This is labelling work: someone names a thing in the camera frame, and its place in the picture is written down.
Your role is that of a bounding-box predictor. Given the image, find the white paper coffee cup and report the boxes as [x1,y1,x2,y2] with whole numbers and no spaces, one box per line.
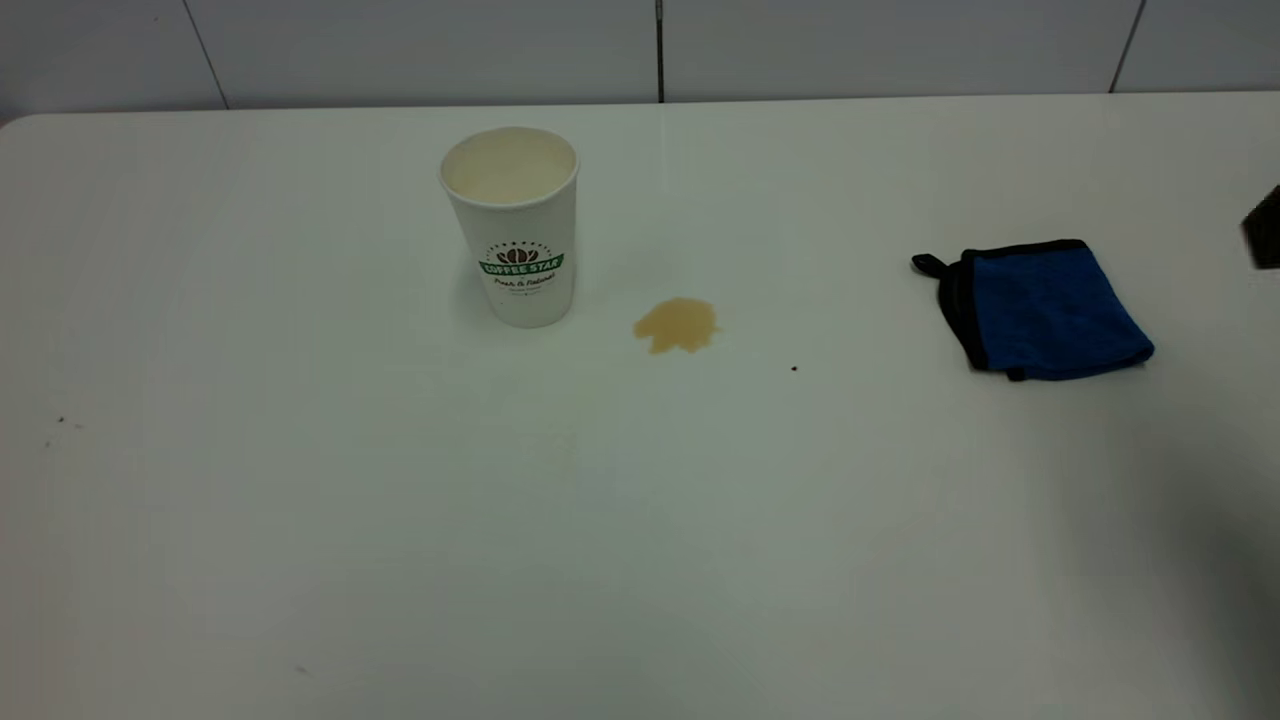
[439,126,581,329]

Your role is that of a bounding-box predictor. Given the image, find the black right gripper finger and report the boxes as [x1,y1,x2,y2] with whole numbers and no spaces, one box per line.
[1241,184,1280,270]

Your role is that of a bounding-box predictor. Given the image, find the blue cloth with black trim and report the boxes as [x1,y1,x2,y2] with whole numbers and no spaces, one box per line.
[910,239,1156,383]

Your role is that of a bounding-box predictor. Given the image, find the brown spilled coffee puddle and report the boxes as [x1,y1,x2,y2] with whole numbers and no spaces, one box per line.
[632,297,720,355]

